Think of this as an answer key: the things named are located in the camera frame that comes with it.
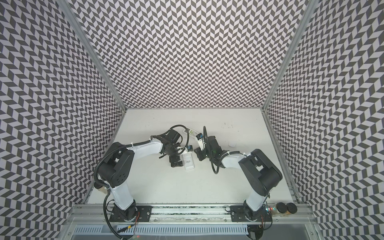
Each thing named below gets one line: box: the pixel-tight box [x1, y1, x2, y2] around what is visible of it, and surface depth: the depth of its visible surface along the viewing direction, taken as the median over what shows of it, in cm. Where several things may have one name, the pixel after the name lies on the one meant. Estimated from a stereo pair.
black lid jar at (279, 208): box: [271, 202, 287, 217], surface depth 69 cm
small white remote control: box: [182, 153, 195, 171], surface depth 90 cm
